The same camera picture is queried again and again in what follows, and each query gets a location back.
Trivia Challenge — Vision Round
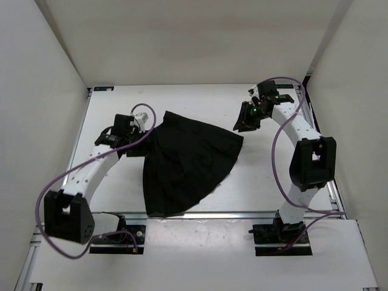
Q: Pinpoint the front aluminium rail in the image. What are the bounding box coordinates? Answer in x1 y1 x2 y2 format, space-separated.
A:
122 212 276 220

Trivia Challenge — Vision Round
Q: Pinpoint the right blue corner label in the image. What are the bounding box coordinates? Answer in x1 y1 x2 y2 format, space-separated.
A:
275 84 294 89

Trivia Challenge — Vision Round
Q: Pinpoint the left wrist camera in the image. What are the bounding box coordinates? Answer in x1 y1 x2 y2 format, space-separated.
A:
95 113 148 149

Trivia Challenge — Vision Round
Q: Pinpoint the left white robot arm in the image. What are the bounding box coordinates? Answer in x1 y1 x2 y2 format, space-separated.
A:
44 130 150 244

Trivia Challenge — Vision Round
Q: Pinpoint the left blue corner label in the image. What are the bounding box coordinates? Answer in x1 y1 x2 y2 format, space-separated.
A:
93 86 114 92

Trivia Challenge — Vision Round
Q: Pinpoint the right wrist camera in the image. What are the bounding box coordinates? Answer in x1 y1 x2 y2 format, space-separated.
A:
248 81 295 106

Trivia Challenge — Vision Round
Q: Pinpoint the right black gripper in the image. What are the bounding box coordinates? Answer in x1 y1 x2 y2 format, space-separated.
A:
232 101 269 133

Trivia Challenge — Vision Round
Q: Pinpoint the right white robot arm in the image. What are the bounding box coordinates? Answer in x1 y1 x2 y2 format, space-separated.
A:
233 94 336 243

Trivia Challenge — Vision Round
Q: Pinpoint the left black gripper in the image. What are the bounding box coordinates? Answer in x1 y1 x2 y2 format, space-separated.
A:
126 128 162 157

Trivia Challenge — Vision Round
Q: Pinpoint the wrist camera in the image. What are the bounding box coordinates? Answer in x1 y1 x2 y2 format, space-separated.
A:
248 81 295 106
95 113 148 149

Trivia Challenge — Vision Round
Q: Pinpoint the black pleated skirt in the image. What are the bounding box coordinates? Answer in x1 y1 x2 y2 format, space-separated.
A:
142 112 244 217

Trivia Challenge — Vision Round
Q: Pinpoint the blue corner label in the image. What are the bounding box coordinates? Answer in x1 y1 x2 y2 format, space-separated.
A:
275 84 294 89
93 86 114 92

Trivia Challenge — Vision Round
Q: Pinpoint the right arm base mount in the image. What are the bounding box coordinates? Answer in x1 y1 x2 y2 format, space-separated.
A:
248 217 313 256

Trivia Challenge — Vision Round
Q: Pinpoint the left aluminium frame rail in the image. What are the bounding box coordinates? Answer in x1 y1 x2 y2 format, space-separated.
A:
14 226 43 291

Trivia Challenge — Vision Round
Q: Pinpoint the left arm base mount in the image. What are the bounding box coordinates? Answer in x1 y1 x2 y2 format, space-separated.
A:
89 212 147 255

